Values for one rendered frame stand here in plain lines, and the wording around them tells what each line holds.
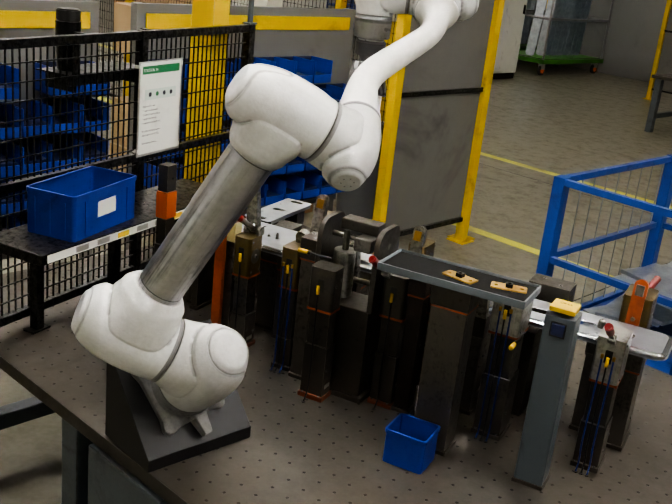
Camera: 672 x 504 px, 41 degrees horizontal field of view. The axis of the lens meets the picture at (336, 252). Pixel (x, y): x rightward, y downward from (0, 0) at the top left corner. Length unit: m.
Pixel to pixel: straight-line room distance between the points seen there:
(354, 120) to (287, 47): 3.34
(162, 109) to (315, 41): 2.27
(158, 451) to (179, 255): 0.51
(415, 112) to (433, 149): 0.34
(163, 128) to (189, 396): 1.29
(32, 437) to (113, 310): 1.77
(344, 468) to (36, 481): 1.48
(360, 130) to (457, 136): 4.21
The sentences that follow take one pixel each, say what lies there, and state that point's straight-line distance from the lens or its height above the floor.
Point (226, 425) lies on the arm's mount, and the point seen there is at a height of 0.75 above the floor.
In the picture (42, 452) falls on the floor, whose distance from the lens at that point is 3.57.
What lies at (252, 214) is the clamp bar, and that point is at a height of 1.11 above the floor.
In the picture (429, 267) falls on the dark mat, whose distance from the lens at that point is 2.21.
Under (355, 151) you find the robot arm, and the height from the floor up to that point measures 1.51.
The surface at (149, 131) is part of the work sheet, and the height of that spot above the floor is 1.22.
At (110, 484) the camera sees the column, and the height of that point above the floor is 0.60.
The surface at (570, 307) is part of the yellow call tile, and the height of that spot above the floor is 1.16.
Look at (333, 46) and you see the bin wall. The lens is 5.36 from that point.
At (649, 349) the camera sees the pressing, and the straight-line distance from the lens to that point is 2.42.
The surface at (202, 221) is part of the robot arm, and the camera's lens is 1.83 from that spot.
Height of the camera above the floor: 1.89
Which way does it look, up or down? 19 degrees down
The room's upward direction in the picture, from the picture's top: 6 degrees clockwise
